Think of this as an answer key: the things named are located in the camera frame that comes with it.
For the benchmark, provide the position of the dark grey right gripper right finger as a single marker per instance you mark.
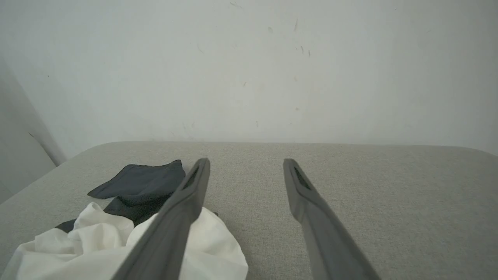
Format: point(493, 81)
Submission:
point(327, 233)

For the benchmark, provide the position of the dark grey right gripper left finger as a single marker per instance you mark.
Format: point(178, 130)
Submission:
point(171, 229)

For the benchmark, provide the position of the white and black garment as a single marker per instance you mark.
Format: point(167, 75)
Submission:
point(116, 233)

